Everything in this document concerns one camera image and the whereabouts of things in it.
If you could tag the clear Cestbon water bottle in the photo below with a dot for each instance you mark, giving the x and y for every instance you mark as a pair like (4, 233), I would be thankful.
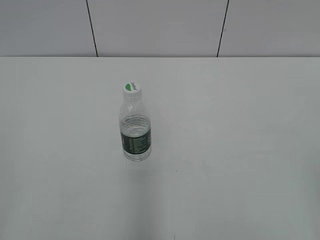
(135, 129)

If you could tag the white green bottle cap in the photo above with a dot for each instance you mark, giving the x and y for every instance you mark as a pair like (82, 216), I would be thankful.
(132, 90)

